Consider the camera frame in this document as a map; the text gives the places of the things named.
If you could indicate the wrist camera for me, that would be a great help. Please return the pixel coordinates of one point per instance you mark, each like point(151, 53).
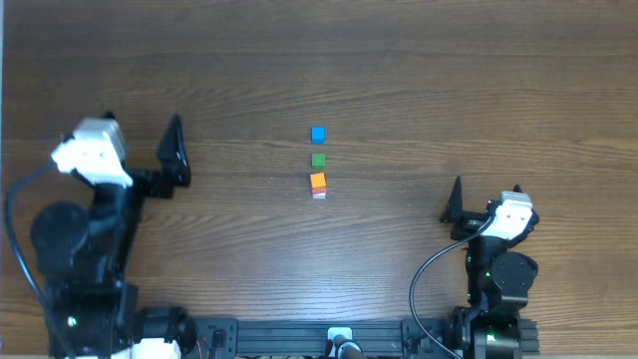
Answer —
point(92, 149)
point(509, 217)

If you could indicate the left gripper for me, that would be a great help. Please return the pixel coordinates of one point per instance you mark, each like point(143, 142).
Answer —
point(152, 183)

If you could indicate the pink cube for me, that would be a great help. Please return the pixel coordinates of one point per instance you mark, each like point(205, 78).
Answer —
point(319, 191)

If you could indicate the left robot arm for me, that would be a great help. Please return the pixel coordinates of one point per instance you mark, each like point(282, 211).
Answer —
point(80, 249)

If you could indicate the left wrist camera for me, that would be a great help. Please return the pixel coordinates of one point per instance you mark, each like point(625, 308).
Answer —
point(92, 149)

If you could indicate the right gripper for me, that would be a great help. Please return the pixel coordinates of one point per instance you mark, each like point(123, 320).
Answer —
point(466, 225)

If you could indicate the orange cube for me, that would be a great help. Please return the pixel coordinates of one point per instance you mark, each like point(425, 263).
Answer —
point(318, 180)

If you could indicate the mounting rail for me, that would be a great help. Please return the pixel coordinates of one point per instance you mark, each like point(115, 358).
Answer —
point(299, 337)

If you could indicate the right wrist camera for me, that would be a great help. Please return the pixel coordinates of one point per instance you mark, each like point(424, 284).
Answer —
point(509, 217)

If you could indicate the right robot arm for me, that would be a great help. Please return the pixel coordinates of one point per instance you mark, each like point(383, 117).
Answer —
point(508, 276)

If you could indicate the green cube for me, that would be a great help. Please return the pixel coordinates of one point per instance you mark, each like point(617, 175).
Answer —
point(318, 160)

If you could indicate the blue cube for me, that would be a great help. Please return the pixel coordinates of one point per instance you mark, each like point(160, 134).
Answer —
point(318, 135)

